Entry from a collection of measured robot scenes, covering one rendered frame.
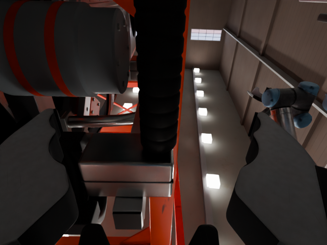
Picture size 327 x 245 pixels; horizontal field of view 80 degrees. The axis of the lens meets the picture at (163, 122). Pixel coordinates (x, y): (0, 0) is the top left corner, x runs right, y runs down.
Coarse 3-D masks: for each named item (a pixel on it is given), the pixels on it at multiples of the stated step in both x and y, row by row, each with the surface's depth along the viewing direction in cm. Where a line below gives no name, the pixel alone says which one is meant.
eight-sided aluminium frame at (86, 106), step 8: (56, 0) 47; (64, 0) 50; (72, 0) 47; (80, 0) 50; (64, 104) 53; (72, 104) 55; (80, 104) 53; (88, 104) 56; (72, 112) 55; (80, 112) 53; (88, 112) 56; (72, 128) 52; (80, 128) 52
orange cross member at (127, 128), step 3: (114, 126) 331; (117, 126) 331; (120, 126) 331; (123, 126) 331; (126, 126) 331; (129, 126) 331; (102, 129) 334; (105, 129) 334; (108, 129) 334; (111, 129) 334; (114, 129) 334; (117, 129) 334; (120, 129) 334; (123, 129) 334; (126, 129) 334; (129, 129) 334
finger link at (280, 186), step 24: (264, 120) 10; (264, 144) 9; (288, 144) 9; (264, 168) 7; (288, 168) 7; (312, 168) 7; (240, 192) 6; (264, 192) 6; (288, 192) 6; (312, 192) 6; (240, 216) 6; (264, 216) 6; (288, 216) 6; (312, 216) 6; (264, 240) 6; (288, 240) 5; (312, 240) 5
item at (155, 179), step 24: (96, 144) 20; (120, 144) 20; (96, 168) 18; (120, 168) 18; (144, 168) 18; (168, 168) 18; (96, 192) 20; (120, 192) 20; (144, 192) 20; (168, 192) 20
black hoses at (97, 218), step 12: (24, 120) 34; (12, 132) 32; (72, 132) 32; (84, 132) 32; (60, 144) 30; (72, 144) 30; (84, 144) 32; (72, 156) 31; (72, 168) 31; (72, 180) 30; (84, 192) 30; (84, 204) 21; (96, 204) 21; (84, 216) 20; (96, 216) 21; (72, 228) 20
